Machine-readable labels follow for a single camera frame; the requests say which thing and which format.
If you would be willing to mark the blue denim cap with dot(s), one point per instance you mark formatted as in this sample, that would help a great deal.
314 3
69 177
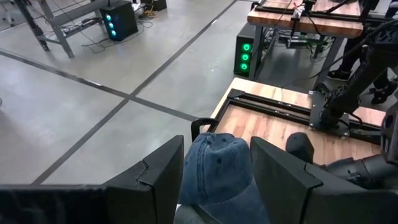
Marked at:
214 168

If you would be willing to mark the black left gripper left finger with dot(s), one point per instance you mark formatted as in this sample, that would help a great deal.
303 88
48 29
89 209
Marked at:
155 186

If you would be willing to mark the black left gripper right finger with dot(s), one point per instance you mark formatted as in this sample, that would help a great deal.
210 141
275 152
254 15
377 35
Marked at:
286 193

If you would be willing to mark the wooden top metal leg table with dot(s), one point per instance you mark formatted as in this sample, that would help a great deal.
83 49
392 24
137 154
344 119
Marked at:
311 26

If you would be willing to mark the black computer tower blue lights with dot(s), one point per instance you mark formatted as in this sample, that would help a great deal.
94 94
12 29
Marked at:
119 18

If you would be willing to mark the black aluminium table frame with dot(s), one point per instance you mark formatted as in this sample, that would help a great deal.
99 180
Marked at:
267 104

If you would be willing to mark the black computer tower green lights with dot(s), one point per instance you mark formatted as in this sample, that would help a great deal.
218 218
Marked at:
245 53

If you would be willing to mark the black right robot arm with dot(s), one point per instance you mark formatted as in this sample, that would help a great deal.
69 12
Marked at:
357 87

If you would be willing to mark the grey metal table frame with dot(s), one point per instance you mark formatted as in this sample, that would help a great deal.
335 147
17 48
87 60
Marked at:
56 28

